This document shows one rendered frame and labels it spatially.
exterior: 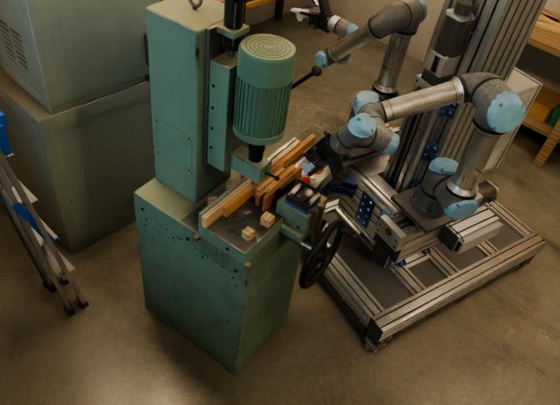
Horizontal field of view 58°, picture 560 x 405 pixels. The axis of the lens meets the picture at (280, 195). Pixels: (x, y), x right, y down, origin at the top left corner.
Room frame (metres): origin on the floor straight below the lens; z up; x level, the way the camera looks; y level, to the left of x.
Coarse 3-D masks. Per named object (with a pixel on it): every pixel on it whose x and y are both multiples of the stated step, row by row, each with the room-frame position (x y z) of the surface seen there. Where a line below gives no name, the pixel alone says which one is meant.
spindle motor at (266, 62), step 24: (240, 48) 1.35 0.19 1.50; (264, 48) 1.37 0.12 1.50; (288, 48) 1.39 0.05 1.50; (240, 72) 1.33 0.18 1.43; (264, 72) 1.30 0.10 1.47; (288, 72) 1.34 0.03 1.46; (240, 96) 1.33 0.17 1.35; (264, 96) 1.30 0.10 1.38; (288, 96) 1.37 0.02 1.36; (240, 120) 1.32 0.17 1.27; (264, 120) 1.30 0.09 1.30; (264, 144) 1.30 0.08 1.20
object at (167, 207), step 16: (240, 176) 1.58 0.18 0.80; (144, 192) 1.39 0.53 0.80; (160, 192) 1.41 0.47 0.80; (176, 192) 1.42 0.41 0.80; (144, 208) 1.36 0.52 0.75; (160, 208) 1.32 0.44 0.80; (176, 208) 1.34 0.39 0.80; (192, 208) 1.35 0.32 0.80; (160, 224) 1.32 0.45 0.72; (176, 224) 1.28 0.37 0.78; (192, 224) 1.27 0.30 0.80; (192, 240) 1.24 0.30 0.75; (208, 256) 1.20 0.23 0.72; (224, 256) 1.16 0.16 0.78; (240, 272) 1.13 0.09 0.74
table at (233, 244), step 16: (320, 176) 1.55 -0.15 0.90; (240, 208) 1.30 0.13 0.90; (256, 208) 1.31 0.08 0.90; (272, 208) 1.32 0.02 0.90; (224, 224) 1.20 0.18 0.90; (240, 224) 1.22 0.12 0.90; (256, 224) 1.23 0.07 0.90; (272, 224) 1.24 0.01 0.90; (208, 240) 1.16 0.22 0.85; (224, 240) 1.13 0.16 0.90; (240, 240) 1.14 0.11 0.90; (256, 240) 1.16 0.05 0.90; (240, 256) 1.10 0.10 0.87
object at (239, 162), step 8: (232, 152) 1.40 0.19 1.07; (240, 152) 1.41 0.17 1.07; (248, 152) 1.41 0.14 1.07; (232, 160) 1.39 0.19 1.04; (240, 160) 1.37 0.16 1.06; (248, 160) 1.37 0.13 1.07; (264, 160) 1.39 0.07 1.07; (232, 168) 1.39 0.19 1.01; (240, 168) 1.37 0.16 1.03; (248, 168) 1.35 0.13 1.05; (256, 168) 1.34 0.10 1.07; (264, 168) 1.35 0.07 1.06; (248, 176) 1.35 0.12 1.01; (256, 176) 1.34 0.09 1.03; (264, 176) 1.36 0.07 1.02
